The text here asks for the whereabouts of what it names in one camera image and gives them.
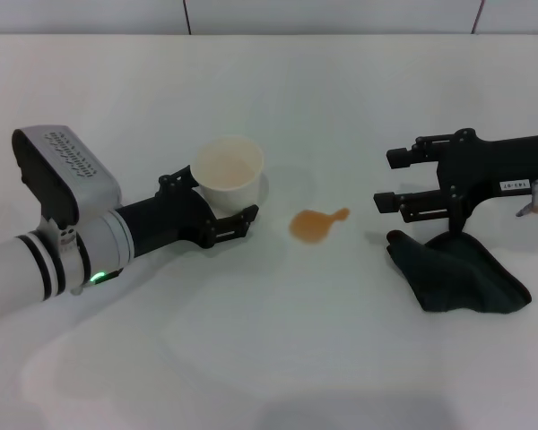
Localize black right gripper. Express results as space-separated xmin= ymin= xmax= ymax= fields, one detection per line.
xmin=373 ymin=128 xmax=538 ymax=234

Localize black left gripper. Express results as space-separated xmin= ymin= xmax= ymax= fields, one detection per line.
xmin=116 ymin=165 xmax=260 ymax=259

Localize white paper cup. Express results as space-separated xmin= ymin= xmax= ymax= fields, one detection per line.
xmin=192 ymin=135 xmax=265 ymax=216

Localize dark blue rag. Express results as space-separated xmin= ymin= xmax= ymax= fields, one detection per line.
xmin=385 ymin=229 xmax=533 ymax=314

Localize brown water stain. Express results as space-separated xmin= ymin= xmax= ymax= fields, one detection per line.
xmin=289 ymin=207 xmax=351 ymax=246

